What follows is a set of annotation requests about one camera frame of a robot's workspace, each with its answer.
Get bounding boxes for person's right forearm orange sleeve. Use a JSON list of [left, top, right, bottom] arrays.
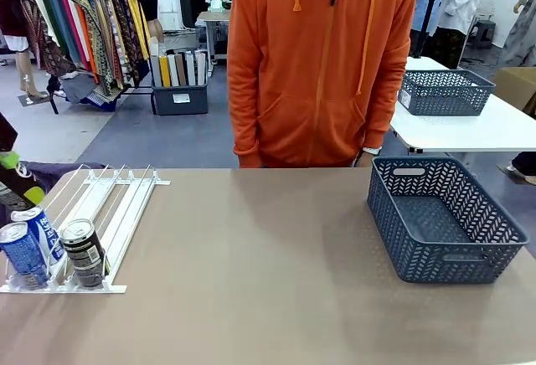
[[227, 59, 265, 169]]

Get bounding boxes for blue-grey woven plastic basket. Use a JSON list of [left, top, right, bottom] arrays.
[[367, 156, 530, 285], [397, 69, 497, 117]]

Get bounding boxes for mannequin in grey dress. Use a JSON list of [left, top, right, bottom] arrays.
[[497, 0, 536, 69]]

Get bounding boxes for brown cardboard box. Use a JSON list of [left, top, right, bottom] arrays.
[[492, 66, 536, 116]]

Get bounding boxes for beige fabric roll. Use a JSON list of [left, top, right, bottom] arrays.
[[195, 50, 208, 86]]

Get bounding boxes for black can with white text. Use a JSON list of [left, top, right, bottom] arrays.
[[59, 218, 111, 290]]

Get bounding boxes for white fabric roll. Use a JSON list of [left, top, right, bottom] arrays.
[[185, 51, 197, 87]]

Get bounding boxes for mannequin in dark maroon garment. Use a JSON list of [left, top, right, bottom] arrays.
[[0, 0, 50, 101]]

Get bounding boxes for white wire can dispenser rack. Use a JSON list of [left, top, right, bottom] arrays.
[[0, 163, 172, 296]]

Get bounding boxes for bystander's dark trouser leg and shoe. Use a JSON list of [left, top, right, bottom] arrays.
[[505, 151, 536, 186]]

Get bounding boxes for dark maroon sleeved forearm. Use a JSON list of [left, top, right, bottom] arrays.
[[0, 111, 19, 153]]

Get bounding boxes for rack of hanging colourful garments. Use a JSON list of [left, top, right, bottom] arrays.
[[23, 0, 159, 105]]

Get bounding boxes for blue Pocari Sweat can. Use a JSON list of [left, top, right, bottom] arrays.
[[10, 205, 67, 272], [0, 221, 52, 291]]

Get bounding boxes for yellow fabric roll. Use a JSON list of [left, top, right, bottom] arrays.
[[159, 55, 172, 88]]

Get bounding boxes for grey plastic storage bin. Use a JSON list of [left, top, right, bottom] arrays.
[[151, 83, 209, 116]]

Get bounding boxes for person's left forearm orange sleeve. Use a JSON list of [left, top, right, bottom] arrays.
[[362, 59, 410, 152]]

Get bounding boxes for grey background work table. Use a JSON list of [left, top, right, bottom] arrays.
[[195, 10, 232, 65]]

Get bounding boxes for white side table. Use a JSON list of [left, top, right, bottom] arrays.
[[389, 56, 536, 163]]

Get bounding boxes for dark purple cloth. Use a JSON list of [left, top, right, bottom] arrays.
[[0, 159, 106, 224]]

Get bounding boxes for person torso in orange hoodie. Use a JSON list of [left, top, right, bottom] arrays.
[[226, 0, 420, 169]]

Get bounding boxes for dark plastic stool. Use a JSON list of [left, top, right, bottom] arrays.
[[467, 19, 497, 51]]

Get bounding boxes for brown fabric roll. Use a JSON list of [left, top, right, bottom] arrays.
[[174, 53, 188, 87]]

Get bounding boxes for person's left hand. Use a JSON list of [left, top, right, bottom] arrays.
[[353, 150, 380, 168]]

